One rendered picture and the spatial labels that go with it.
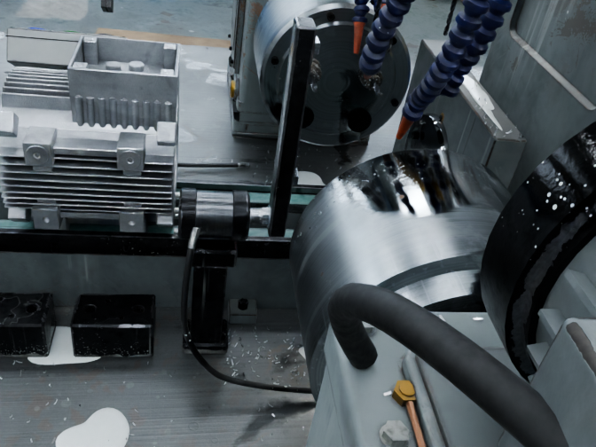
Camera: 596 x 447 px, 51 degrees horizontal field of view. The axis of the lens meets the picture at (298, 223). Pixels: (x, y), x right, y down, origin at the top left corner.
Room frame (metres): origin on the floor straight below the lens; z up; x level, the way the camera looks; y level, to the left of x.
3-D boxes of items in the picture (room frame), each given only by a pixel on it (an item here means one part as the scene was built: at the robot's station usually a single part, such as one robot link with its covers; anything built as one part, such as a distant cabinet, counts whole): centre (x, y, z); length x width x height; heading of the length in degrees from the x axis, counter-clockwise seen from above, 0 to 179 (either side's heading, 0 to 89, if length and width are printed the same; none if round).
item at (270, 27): (1.11, 0.01, 1.04); 0.37 x 0.25 x 0.25; 13
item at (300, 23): (0.60, 0.03, 1.12); 0.04 x 0.03 x 0.26; 103
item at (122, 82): (0.69, 0.23, 1.11); 0.12 x 0.11 x 0.07; 102
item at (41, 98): (0.69, 0.27, 1.01); 0.20 x 0.19 x 0.19; 102
